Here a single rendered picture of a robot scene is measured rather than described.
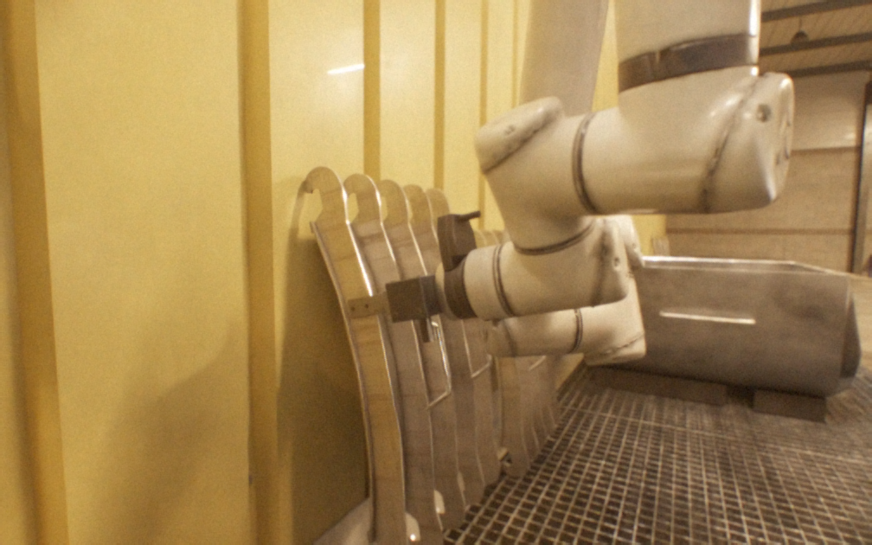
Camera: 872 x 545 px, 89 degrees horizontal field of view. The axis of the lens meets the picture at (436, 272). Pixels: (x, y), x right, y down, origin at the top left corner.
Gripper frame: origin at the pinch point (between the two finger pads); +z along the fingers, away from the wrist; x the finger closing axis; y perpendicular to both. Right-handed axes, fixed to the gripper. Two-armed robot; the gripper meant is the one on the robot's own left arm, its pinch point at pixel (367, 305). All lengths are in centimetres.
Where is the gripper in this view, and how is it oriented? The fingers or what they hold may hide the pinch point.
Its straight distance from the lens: 62.7
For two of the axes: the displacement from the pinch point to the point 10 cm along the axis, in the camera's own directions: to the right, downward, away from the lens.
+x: 4.8, -0.7, 8.7
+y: 1.9, 9.8, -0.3
